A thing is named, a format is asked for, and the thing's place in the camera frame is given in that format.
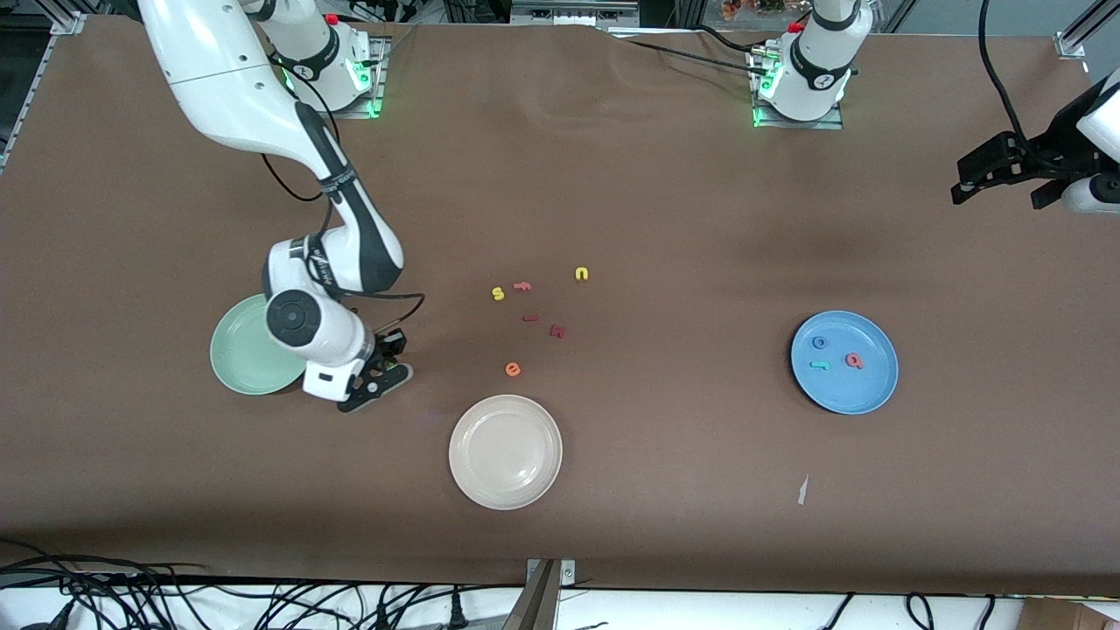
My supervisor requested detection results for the light green round plate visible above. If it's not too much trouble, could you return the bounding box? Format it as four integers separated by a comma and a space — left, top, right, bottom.
209, 294, 307, 396

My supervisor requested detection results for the beige round plate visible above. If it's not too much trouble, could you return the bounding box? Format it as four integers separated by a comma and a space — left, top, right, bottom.
448, 395, 564, 511

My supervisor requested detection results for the blue round plate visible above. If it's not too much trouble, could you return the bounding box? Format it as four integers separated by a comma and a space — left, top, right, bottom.
790, 311, 900, 416

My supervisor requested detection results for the grey angled metal strut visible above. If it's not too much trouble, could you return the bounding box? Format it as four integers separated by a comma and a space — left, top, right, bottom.
500, 560, 561, 630

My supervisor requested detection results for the grey metal equipment box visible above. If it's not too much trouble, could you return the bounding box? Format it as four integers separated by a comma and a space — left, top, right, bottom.
512, 0, 640, 25

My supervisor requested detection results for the brown cardboard box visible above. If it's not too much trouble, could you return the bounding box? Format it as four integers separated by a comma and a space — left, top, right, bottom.
1019, 597, 1120, 630

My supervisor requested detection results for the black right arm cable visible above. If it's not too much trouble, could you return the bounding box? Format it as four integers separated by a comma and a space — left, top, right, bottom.
262, 52, 427, 329

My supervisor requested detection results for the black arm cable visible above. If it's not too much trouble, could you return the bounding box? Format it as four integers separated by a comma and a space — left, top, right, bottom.
977, 0, 1029, 145
262, 52, 427, 329

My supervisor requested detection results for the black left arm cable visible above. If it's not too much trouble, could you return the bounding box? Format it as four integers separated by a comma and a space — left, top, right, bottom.
977, 0, 1029, 145

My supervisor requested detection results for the aluminium table frame rail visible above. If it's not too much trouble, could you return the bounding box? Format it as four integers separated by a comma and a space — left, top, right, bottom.
1054, 0, 1120, 60
0, 10, 88, 172

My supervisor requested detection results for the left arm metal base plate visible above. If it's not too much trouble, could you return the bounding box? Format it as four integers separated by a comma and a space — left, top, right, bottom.
748, 44, 845, 130

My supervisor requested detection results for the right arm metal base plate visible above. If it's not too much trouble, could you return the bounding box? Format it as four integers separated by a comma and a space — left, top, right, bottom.
291, 35, 390, 119

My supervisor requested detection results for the tangled black cable bundle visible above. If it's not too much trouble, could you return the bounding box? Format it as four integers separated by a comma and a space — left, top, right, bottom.
0, 541, 526, 630

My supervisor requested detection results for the small metal edge bracket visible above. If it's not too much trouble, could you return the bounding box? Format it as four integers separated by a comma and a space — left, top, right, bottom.
525, 558, 577, 587

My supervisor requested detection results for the black base power cable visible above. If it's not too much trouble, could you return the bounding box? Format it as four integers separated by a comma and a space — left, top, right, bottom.
608, 24, 771, 78

